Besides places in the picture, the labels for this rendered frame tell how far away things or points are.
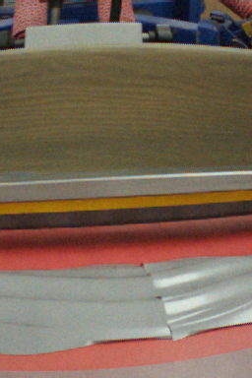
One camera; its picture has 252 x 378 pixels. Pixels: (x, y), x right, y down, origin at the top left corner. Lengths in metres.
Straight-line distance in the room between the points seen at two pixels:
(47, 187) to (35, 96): 0.04
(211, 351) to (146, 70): 0.14
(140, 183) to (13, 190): 0.06
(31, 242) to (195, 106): 0.11
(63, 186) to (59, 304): 0.07
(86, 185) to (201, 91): 0.08
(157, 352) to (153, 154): 0.12
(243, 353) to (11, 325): 0.09
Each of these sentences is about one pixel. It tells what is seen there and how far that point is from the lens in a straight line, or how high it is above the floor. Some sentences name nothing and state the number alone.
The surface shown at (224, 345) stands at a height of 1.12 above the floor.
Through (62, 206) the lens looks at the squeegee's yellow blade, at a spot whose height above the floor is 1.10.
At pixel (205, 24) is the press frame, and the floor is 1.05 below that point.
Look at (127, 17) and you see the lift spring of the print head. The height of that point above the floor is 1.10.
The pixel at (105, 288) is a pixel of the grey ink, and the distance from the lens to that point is 0.22.
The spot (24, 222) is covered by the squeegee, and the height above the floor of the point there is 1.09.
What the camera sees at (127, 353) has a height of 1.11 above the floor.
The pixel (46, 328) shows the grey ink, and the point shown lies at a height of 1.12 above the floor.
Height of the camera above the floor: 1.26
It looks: 33 degrees down
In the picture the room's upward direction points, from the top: 3 degrees clockwise
